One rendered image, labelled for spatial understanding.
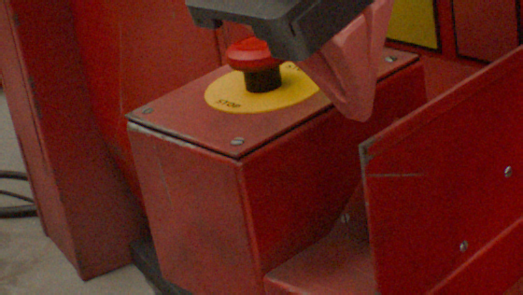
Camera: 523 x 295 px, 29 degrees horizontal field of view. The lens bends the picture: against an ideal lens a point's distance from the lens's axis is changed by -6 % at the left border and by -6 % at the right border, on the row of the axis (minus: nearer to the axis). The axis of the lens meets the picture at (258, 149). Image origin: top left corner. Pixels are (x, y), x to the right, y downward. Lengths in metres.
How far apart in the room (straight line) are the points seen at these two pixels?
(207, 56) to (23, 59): 0.59
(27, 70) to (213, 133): 1.24
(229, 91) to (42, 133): 1.23
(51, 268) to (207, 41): 0.91
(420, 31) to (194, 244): 0.19
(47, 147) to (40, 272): 0.32
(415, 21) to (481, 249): 0.15
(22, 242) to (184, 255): 1.56
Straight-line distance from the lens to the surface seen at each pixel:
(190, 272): 0.65
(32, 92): 1.81
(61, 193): 1.89
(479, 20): 0.60
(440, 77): 0.86
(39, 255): 2.12
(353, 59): 0.49
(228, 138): 0.57
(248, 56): 0.60
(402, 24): 0.64
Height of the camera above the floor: 1.02
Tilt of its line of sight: 26 degrees down
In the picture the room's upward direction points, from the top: 10 degrees counter-clockwise
